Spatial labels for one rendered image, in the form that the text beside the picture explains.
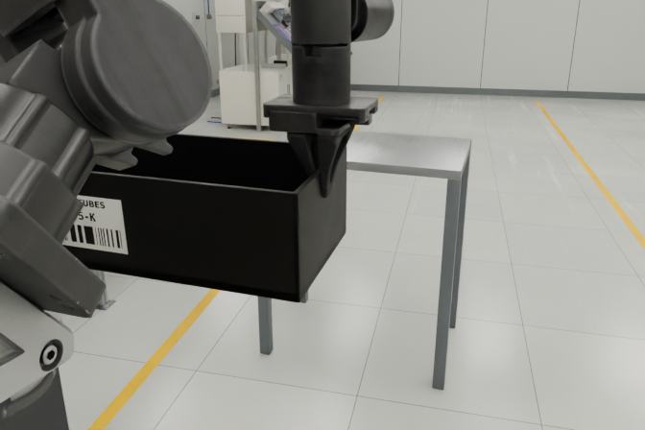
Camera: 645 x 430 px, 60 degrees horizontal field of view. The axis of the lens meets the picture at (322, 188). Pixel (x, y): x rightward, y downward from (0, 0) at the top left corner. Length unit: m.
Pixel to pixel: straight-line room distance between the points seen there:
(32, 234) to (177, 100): 0.12
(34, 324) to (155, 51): 0.15
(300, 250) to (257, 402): 1.54
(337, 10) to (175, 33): 0.22
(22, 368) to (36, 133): 0.11
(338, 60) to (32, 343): 0.35
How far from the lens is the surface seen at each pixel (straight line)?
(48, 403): 0.52
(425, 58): 8.63
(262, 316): 2.17
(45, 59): 0.32
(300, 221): 0.52
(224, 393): 2.09
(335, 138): 0.53
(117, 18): 0.32
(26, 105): 0.30
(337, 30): 0.53
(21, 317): 0.30
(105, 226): 0.62
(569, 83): 8.79
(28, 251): 0.25
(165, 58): 0.33
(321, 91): 0.53
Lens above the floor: 1.28
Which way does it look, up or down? 18 degrees down
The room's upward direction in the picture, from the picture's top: straight up
